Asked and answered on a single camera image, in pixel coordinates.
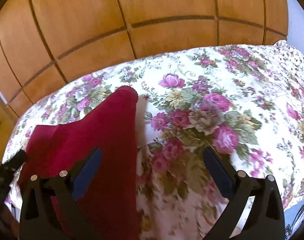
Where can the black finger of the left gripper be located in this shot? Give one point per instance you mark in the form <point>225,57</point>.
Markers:
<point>7,171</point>

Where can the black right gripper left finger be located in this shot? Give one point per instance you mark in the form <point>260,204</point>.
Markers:
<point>38,219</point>

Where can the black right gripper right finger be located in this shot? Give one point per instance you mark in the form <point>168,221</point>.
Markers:
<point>266,218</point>

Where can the dark red long-sleeve shirt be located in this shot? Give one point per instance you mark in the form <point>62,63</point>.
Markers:
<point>109,200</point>

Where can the floral bedspread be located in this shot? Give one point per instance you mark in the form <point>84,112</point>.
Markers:
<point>247,102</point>

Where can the wooden panelled wardrobe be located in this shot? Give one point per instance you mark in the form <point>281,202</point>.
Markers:
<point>45,44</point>

